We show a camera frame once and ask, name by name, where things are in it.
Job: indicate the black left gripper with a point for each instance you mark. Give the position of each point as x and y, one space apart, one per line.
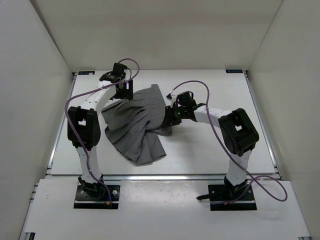
127 94

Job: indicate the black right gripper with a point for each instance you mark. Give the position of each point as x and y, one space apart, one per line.
169 120

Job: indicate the grey pleated skirt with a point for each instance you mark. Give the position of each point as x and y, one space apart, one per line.
134 126

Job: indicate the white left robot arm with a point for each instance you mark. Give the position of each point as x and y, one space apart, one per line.
83 128

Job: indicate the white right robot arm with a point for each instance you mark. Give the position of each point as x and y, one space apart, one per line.
238 133

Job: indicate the left blue corner label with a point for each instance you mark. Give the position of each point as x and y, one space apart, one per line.
86 72

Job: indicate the blue corner label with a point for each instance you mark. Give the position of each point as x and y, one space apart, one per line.
86 72
234 71

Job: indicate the right blue corner label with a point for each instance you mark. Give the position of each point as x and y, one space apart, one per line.
234 71

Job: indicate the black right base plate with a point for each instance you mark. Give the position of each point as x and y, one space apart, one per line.
220 199

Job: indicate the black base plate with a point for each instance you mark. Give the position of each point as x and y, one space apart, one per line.
85 200
220 199

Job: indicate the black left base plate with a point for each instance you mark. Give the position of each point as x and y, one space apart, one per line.
85 200

